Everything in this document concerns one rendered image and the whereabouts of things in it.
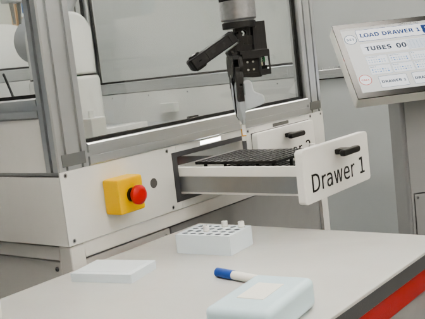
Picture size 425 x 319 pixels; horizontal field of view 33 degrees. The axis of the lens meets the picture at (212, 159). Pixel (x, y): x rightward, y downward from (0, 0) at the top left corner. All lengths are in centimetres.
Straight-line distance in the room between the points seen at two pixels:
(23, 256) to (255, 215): 65
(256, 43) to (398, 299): 61
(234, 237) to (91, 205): 30
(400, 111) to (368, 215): 100
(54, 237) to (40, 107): 25
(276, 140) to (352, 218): 151
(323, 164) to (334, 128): 185
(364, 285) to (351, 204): 227
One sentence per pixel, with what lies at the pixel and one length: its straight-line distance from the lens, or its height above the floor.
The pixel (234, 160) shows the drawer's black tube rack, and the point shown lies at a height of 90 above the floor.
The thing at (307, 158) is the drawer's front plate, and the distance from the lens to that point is 146.
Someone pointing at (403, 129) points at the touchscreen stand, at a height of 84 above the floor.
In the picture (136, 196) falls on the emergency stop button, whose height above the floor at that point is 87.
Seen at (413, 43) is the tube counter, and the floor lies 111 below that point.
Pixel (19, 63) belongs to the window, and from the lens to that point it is 148.
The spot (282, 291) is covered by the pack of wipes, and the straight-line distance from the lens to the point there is 100.
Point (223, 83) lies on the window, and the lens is 183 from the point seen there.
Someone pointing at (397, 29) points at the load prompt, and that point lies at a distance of 252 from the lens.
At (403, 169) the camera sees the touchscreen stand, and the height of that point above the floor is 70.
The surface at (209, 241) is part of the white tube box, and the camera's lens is 138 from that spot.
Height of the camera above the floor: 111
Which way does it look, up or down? 7 degrees down
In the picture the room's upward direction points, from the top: 7 degrees counter-clockwise
